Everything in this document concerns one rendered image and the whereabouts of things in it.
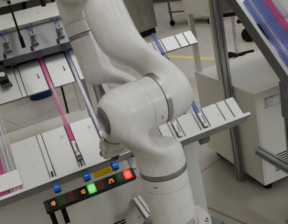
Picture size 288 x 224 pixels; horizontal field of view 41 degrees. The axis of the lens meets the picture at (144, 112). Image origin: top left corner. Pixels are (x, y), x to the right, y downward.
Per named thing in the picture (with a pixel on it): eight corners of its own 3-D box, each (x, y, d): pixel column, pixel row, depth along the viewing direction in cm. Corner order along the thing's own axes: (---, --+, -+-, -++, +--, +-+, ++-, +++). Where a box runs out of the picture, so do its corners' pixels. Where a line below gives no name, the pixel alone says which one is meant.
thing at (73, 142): (82, 159, 144) (82, 158, 142) (78, 161, 143) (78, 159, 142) (41, 56, 164) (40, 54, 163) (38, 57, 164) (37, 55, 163)
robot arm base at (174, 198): (226, 221, 102) (217, 160, 95) (177, 265, 91) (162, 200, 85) (175, 198, 116) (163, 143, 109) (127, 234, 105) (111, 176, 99)
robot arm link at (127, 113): (196, 166, 94) (179, 73, 86) (131, 200, 87) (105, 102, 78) (169, 151, 104) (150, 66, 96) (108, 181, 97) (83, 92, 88)
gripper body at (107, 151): (104, 150, 118) (105, 163, 127) (135, 138, 120) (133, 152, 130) (95, 129, 121) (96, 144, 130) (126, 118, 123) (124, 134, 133)
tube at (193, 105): (210, 130, 148) (210, 129, 147) (206, 132, 148) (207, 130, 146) (154, 34, 169) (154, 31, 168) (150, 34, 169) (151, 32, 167)
